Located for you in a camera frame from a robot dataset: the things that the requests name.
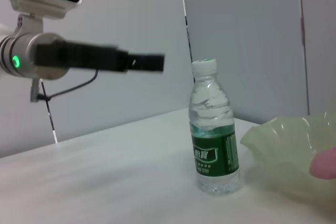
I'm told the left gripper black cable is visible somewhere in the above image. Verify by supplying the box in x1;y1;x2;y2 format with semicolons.
30;69;99;103

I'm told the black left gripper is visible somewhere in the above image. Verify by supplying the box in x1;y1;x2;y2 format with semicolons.
35;40;166;74

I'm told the pink toy peach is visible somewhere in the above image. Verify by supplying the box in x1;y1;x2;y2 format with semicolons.
309;147;336;182

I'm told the clear green-label water bottle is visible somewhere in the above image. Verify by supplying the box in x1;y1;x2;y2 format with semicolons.
188;58;241;196

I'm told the translucent green fruit plate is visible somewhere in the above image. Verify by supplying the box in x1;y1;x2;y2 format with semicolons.
240;111;336;201

